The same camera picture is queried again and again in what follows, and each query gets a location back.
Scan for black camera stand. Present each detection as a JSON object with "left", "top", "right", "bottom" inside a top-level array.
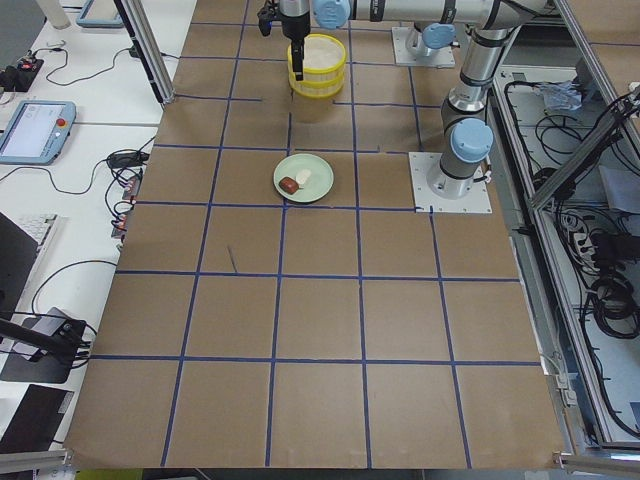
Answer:
[{"left": 1, "top": 308, "right": 89, "bottom": 384}]

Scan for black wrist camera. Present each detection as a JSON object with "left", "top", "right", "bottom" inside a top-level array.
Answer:
[{"left": 257, "top": 3, "right": 275, "bottom": 37}]

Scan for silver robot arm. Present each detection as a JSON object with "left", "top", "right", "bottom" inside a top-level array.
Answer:
[{"left": 311, "top": 0, "right": 554, "bottom": 200}]

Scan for near blue teach pendant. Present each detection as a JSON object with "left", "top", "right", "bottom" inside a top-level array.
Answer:
[{"left": 1, "top": 100, "right": 76, "bottom": 166}]

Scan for light green plate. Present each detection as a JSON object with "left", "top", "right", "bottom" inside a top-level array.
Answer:
[{"left": 273, "top": 153, "right": 334, "bottom": 203}]

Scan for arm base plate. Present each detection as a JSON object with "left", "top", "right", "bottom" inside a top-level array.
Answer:
[
  {"left": 408, "top": 152, "right": 492, "bottom": 214},
  {"left": 391, "top": 23, "right": 456, "bottom": 69}
]

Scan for blue teach pendant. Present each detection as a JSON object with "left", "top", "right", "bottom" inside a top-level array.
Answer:
[
  {"left": 76, "top": 0, "right": 124, "bottom": 29},
  {"left": 1, "top": 100, "right": 76, "bottom": 166}
]

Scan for yellow steamer layer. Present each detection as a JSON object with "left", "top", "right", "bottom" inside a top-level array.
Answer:
[
  {"left": 303, "top": 34, "right": 347, "bottom": 82},
  {"left": 289, "top": 74, "right": 344, "bottom": 99}
]

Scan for far blue teach pendant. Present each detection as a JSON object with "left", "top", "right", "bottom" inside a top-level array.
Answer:
[{"left": 76, "top": 0, "right": 124, "bottom": 29}]

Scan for aluminium frame post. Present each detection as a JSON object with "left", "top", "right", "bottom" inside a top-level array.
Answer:
[{"left": 114, "top": 0, "right": 175, "bottom": 105}]

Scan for black laptop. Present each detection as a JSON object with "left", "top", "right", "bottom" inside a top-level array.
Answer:
[{"left": 1, "top": 214, "right": 38, "bottom": 320}]

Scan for white steamed bun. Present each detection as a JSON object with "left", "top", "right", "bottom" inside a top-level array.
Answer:
[{"left": 293, "top": 169, "right": 312, "bottom": 188}]

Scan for white keyboard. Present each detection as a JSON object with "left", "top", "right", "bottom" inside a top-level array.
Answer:
[{"left": 16, "top": 213, "right": 67, "bottom": 262}]

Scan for black power adapter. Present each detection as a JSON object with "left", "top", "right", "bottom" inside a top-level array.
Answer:
[{"left": 106, "top": 151, "right": 149, "bottom": 169}]

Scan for brown bun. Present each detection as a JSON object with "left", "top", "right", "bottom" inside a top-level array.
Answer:
[{"left": 278, "top": 176, "right": 300, "bottom": 195}]

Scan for coiled black cables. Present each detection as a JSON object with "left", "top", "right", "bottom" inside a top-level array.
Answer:
[{"left": 574, "top": 272, "right": 639, "bottom": 341}]

